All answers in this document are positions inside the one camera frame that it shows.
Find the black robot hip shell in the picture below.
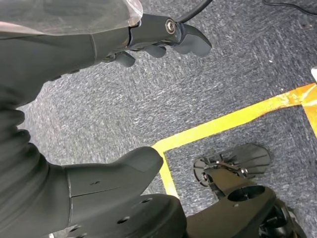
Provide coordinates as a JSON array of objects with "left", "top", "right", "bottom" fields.
[{"left": 49, "top": 193, "right": 188, "bottom": 238}]

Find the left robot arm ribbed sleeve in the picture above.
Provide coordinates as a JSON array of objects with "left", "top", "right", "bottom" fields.
[{"left": 0, "top": 98, "right": 71, "bottom": 238}]

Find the black cable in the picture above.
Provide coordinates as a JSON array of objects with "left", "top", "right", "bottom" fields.
[
  {"left": 262, "top": 0, "right": 317, "bottom": 16},
  {"left": 176, "top": 0, "right": 214, "bottom": 24}
]

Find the yellow floor tape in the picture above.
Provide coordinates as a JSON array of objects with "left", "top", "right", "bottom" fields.
[{"left": 152, "top": 82, "right": 317, "bottom": 200}]

